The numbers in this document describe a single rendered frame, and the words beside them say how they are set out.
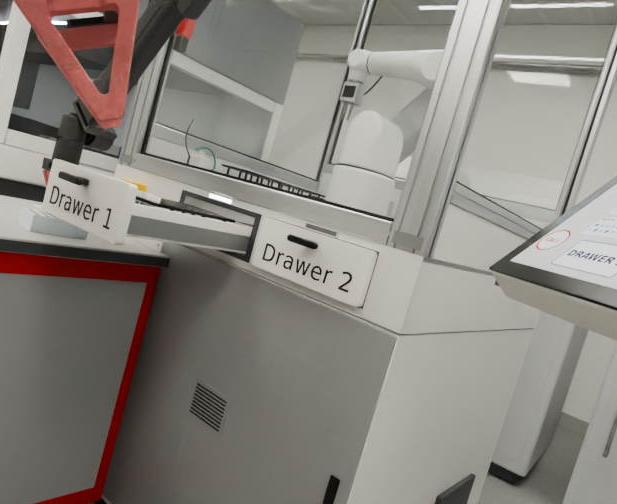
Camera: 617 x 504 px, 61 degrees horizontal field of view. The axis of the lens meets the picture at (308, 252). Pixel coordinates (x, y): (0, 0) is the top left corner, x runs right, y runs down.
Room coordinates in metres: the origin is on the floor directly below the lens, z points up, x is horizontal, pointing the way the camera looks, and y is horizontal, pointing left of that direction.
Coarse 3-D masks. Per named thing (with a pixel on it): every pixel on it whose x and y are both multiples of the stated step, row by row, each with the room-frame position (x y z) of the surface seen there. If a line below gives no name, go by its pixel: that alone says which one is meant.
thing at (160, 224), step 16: (144, 208) 0.96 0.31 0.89; (160, 208) 1.27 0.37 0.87; (144, 224) 0.96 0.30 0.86; (160, 224) 0.99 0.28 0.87; (176, 224) 1.02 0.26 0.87; (192, 224) 1.05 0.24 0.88; (208, 224) 1.08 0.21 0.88; (224, 224) 1.12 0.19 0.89; (240, 224) 1.23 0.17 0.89; (160, 240) 1.00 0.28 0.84; (176, 240) 1.02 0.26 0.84; (192, 240) 1.06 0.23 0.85; (208, 240) 1.09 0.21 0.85; (224, 240) 1.12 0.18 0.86; (240, 240) 1.16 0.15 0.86
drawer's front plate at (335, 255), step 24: (264, 240) 1.13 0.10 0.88; (312, 240) 1.05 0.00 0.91; (336, 240) 1.02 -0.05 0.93; (264, 264) 1.12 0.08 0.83; (288, 264) 1.08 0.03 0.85; (312, 264) 1.04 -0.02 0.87; (336, 264) 1.01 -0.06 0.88; (360, 264) 0.98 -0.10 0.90; (312, 288) 1.03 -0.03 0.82; (336, 288) 1.00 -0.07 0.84; (360, 288) 0.97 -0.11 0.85
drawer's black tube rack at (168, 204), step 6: (162, 198) 1.23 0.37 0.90; (162, 204) 1.03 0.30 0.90; (168, 204) 1.09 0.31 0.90; (174, 204) 1.14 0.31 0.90; (180, 204) 1.20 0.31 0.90; (186, 204) 1.27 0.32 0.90; (180, 210) 1.07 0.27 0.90; (186, 210) 1.08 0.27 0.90; (192, 210) 1.11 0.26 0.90; (198, 210) 1.17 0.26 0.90; (204, 210) 1.23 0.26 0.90; (204, 216) 1.12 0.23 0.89; (210, 216) 1.13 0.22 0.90; (216, 216) 1.15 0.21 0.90; (222, 216) 1.20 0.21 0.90; (234, 222) 1.19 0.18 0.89
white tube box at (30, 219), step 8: (24, 208) 1.16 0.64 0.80; (24, 216) 1.15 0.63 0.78; (32, 216) 1.11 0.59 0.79; (40, 216) 1.12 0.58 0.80; (48, 216) 1.15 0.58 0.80; (24, 224) 1.14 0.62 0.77; (32, 224) 1.11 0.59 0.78; (40, 224) 1.13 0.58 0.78; (48, 224) 1.14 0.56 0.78; (56, 224) 1.15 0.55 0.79; (64, 224) 1.16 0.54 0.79; (72, 224) 1.17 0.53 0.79; (40, 232) 1.13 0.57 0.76; (48, 232) 1.14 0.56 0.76; (56, 232) 1.15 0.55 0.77; (64, 232) 1.16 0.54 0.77; (72, 232) 1.18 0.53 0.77; (80, 232) 1.19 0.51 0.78
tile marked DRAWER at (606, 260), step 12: (588, 240) 0.58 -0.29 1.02; (564, 252) 0.59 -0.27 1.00; (576, 252) 0.57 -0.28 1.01; (588, 252) 0.56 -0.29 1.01; (600, 252) 0.54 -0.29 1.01; (612, 252) 0.53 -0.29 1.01; (552, 264) 0.58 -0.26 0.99; (564, 264) 0.56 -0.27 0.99; (576, 264) 0.55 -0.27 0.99; (588, 264) 0.54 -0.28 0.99; (600, 264) 0.52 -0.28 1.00; (612, 264) 0.51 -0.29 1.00; (600, 276) 0.50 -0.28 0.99; (612, 276) 0.49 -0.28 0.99
